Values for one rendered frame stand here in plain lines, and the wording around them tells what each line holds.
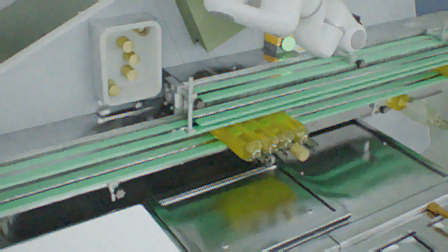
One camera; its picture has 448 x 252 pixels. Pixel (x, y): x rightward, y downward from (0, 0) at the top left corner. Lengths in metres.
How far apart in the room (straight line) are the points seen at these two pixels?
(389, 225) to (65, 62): 0.99
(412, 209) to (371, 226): 0.16
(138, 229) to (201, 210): 0.19
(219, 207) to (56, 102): 0.54
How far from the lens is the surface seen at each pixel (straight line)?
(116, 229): 1.51
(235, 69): 1.71
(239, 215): 1.56
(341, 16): 1.39
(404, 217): 1.68
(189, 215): 1.55
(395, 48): 2.09
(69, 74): 1.60
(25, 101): 1.59
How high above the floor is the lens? 2.15
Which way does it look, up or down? 46 degrees down
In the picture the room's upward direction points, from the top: 128 degrees clockwise
